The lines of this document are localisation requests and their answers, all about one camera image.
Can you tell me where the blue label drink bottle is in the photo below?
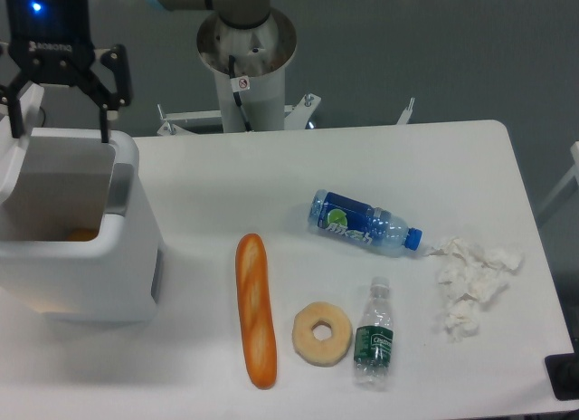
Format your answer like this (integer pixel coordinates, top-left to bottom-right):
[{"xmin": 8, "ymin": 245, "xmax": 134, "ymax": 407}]
[{"xmin": 308, "ymin": 189, "xmax": 422, "ymax": 256}]

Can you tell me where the green label water bottle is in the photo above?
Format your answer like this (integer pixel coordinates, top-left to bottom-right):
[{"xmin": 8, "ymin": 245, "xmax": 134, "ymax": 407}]
[{"xmin": 353, "ymin": 277, "xmax": 394, "ymax": 391}]

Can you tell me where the orange fruit in bin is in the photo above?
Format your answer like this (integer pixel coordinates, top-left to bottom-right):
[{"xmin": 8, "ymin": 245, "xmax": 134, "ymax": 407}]
[{"xmin": 66, "ymin": 228, "xmax": 99, "ymax": 242}]

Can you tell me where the white trash can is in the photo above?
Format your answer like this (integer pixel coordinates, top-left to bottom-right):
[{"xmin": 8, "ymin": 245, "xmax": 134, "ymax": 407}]
[{"xmin": 1, "ymin": 85, "xmax": 164, "ymax": 322}]

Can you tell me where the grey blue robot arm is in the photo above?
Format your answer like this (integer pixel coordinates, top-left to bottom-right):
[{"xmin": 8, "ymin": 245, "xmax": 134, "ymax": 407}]
[{"xmin": 1, "ymin": 0, "xmax": 271, "ymax": 143}]

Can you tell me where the white frame at right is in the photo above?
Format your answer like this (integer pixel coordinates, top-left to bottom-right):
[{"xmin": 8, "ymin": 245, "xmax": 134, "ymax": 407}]
[{"xmin": 536, "ymin": 141, "xmax": 578, "ymax": 228}]

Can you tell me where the beige donut ring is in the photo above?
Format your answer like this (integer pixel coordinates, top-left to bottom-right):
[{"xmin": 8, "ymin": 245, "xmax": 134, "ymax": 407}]
[{"xmin": 291, "ymin": 301, "xmax": 353, "ymax": 368}]

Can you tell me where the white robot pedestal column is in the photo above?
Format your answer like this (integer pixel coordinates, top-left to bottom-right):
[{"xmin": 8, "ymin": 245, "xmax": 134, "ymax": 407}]
[{"xmin": 196, "ymin": 9, "xmax": 297, "ymax": 131}]

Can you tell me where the orange baguette bread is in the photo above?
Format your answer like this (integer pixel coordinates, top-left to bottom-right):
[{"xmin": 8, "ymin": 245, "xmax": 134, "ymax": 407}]
[{"xmin": 235, "ymin": 234, "xmax": 278, "ymax": 389}]

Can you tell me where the crumpled white tissue paper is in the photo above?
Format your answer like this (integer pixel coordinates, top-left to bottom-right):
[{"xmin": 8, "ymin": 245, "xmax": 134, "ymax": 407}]
[{"xmin": 424, "ymin": 236, "xmax": 524, "ymax": 342}]

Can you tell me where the black cable on pedestal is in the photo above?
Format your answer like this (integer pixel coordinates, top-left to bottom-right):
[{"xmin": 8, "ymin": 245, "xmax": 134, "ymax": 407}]
[{"xmin": 228, "ymin": 54, "xmax": 252, "ymax": 132}]

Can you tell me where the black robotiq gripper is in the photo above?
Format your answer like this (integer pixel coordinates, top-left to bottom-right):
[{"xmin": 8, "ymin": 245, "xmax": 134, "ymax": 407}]
[{"xmin": 0, "ymin": 0, "xmax": 134, "ymax": 144}]

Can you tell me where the black device at edge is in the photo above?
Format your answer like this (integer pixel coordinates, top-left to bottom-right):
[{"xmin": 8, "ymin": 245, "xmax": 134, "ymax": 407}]
[{"xmin": 545, "ymin": 354, "xmax": 578, "ymax": 401}]

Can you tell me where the white metal base frame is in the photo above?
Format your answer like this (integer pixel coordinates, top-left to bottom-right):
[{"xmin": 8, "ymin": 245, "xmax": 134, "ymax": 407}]
[{"xmin": 156, "ymin": 92, "xmax": 416, "ymax": 137}]

